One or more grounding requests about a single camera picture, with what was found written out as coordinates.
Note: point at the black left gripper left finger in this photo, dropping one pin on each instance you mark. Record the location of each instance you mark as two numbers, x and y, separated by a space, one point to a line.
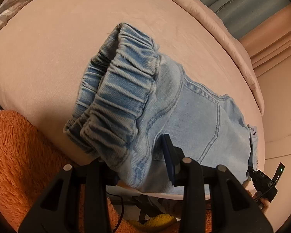
57 208

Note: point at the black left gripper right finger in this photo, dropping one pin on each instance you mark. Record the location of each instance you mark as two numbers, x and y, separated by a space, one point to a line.
232 208

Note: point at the light blue denim pants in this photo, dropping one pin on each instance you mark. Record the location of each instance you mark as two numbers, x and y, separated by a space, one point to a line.
131 94

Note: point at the person's right hand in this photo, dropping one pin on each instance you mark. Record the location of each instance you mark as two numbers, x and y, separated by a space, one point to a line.
265 203

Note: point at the orange fuzzy garment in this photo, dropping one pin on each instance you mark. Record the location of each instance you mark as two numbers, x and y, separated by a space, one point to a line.
28 162

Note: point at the yellow fuzzy cloth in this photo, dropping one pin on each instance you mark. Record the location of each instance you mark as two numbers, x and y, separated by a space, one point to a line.
155 224

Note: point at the pink curtain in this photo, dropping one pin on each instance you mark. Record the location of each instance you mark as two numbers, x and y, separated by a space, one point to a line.
270 42

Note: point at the pink bed sheet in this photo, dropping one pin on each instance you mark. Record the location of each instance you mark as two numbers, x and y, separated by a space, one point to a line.
46 47

